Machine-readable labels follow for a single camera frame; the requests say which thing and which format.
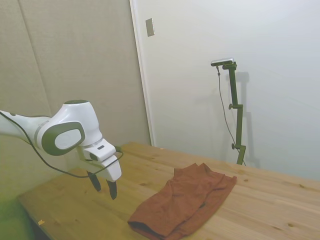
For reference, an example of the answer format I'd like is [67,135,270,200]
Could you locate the dark green camera stand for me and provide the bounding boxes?
[222,62,247,166]

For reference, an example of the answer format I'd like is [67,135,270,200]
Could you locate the white door frame trim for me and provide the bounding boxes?
[128,0,156,147]

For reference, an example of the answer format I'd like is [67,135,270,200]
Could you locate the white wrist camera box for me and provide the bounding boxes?
[83,140,118,168]

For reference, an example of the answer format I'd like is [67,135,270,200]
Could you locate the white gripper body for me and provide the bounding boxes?
[86,154,123,183]

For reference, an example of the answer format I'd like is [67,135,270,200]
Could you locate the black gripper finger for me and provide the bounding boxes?
[106,179,119,201]
[89,171,102,193]

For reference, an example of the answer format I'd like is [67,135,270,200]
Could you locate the grey camera on stand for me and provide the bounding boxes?
[210,57,235,67]

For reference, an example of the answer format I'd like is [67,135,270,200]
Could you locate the rust brown shorts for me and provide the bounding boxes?
[127,162,238,239]

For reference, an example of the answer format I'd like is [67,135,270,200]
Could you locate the grey wall plate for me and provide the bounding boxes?
[145,17,156,38]

